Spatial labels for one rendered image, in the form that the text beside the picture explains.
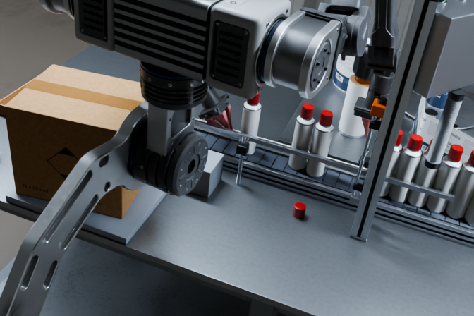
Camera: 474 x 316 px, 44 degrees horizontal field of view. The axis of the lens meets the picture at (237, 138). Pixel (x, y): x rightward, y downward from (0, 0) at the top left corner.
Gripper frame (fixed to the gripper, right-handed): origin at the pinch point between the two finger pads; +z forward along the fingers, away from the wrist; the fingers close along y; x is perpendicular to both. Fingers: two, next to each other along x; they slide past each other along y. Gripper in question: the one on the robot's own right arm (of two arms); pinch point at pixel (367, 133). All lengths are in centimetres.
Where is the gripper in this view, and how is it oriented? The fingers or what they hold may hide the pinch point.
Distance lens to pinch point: 170.5
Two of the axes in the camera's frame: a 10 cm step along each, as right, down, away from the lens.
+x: -3.6, 4.9, -7.9
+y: -9.3, -2.9, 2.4
